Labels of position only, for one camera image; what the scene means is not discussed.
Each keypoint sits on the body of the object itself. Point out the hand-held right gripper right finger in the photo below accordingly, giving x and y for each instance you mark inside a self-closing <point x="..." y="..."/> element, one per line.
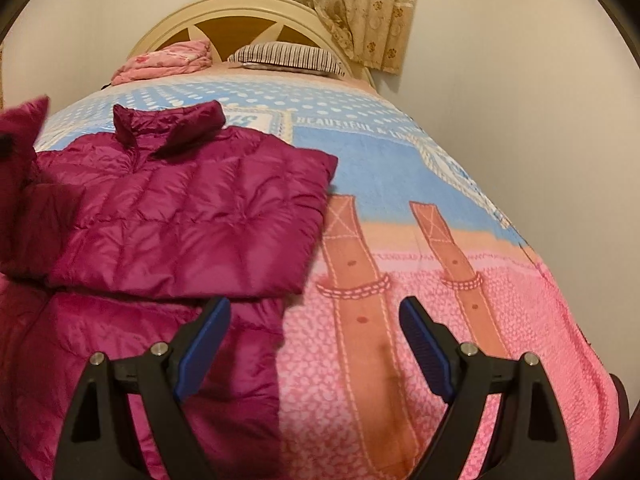
<point x="425" y="345"/>

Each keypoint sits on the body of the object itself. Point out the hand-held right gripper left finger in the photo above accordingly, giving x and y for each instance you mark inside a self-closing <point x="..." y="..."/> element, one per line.
<point x="202" y="345"/>

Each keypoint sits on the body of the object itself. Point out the magenta quilted down jacket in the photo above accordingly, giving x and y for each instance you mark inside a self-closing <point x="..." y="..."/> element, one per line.
<point x="190" y="220"/>

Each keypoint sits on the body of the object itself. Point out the bed with printed blue-pink cover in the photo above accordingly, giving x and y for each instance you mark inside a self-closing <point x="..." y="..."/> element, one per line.
<point x="400" y="175"/>

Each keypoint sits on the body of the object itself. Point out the pink folded floral quilt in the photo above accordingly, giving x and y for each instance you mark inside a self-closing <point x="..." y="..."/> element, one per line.
<point x="160" y="62"/>

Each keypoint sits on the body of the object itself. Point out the striped pillow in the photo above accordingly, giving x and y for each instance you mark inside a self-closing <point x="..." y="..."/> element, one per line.
<point x="290" y="56"/>

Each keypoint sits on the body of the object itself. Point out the cream wooden headboard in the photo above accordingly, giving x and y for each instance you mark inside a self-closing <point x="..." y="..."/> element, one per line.
<point x="165" y="22"/>

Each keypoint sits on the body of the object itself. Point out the beige floral curtain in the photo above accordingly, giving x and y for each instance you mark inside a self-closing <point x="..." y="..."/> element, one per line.
<point x="360" y="5"/>

